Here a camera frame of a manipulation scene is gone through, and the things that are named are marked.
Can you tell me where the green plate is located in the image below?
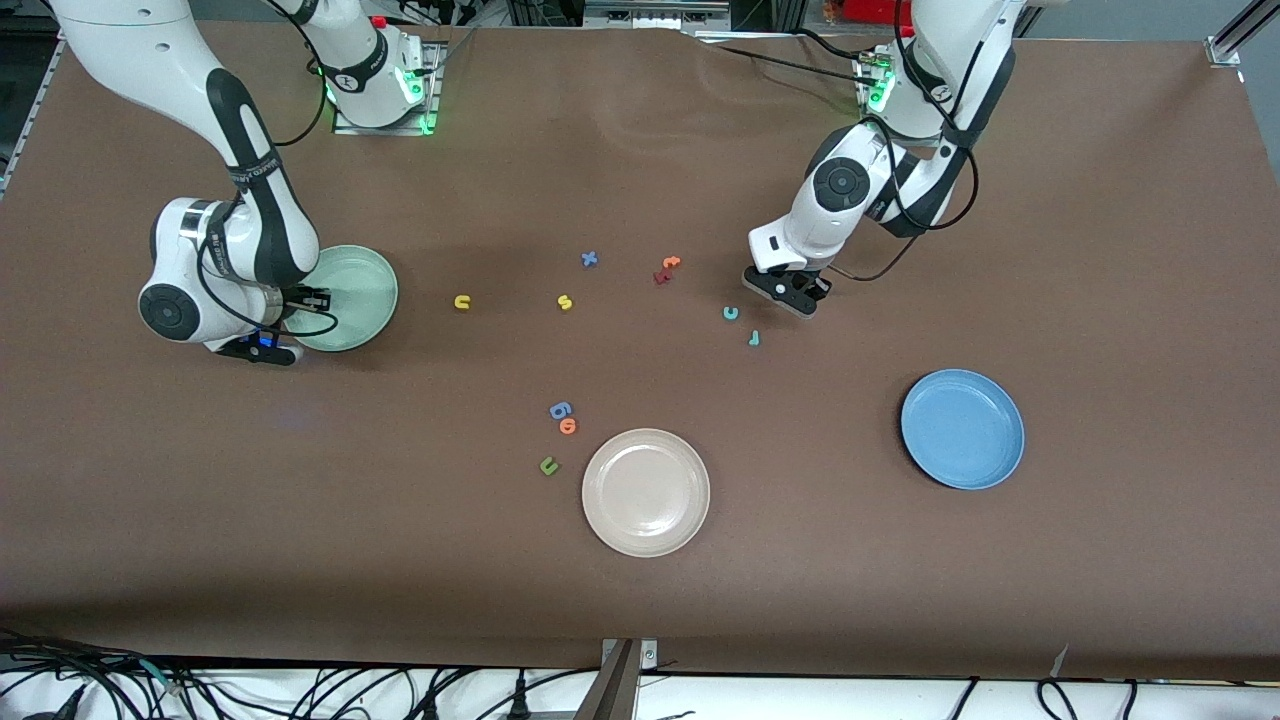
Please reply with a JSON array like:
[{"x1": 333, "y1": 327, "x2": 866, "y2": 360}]
[{"x1": 284, "y1": 245, "x2": 399, "y2": 353}]

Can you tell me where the blue plate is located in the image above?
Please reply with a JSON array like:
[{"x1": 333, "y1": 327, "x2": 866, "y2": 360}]
[{"x1": 900, "y1": 369, "x2": 1026, "y2": 491}]

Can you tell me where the beige plate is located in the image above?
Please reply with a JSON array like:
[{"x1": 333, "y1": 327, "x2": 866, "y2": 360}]
[{"x1": 582, "y1": 428, "x2": 711, "y2": 558}]

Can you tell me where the silver device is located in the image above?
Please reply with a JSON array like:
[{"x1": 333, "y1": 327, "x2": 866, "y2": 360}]
[{"x1": 583, "y1": 0, "x2": 731, "y2": 28}]

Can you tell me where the aluminium corner profile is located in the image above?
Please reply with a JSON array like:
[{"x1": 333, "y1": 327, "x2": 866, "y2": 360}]
[{"x1": 1205, "y1": 0, "x2": 1280, "y2": 69}]

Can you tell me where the thin black right camera cable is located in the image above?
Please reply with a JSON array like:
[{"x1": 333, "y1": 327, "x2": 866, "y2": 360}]
[{"x1": 196, "y1": 225, "x2": 340, "y2": 339}]

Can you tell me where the thin black camera cable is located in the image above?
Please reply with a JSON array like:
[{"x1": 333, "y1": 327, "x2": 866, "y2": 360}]
[
  {"x1": 826, "y1": 232, "x2": 937, "y2": 284},
  {"x1": 196, "y1": 225, "x2": 340, "y2": 339}
]

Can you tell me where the thin black left camera cable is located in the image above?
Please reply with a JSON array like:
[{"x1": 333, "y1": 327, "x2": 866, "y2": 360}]
[{"x1": 826, "y1": 232, "x2": 937, "y2": 284}]

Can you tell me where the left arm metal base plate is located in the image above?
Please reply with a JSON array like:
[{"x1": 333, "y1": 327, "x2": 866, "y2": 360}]
[{"x1": 853, "y1": 48, "x2": 903, "y2": 148}]

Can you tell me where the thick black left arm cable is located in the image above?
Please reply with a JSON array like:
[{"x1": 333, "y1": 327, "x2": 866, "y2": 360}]
[{"x1": 862, "y1": 0, "x2": 982, "y2": 234}]

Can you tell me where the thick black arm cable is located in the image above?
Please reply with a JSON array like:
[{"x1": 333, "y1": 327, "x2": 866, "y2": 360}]
[
  {"x1": 862, "y1": 0, "x2": 982, "y2": 234},
  {"x1": 262, "y1": 0, "x2": 334, "y2": 149}
]

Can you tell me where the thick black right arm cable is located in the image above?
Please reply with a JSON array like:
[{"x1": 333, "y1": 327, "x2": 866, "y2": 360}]
[{"x1": 262, "y1": 0, "x2": 334, "y2": 149}]

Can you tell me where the black cables to arm base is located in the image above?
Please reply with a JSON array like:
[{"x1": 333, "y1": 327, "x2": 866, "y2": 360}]
[{"x1": 695, "y1": 28, "x2": 881, "y2": 81}]

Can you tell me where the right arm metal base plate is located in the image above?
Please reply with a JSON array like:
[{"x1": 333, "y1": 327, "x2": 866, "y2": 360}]
[{"x1": 332, "y1": 40, "x2": 447, "y2": 137}]

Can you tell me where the tangled black cable bundle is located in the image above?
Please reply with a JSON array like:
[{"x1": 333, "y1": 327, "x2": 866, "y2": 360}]
[{"x1": 0, "y1": 628, "x2": 211, "y2": 720}]

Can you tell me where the metal camera post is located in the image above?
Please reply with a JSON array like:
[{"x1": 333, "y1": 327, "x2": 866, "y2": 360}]
[{"x1": 575, "y1": 638, "x2": 659, "y2": 720}]

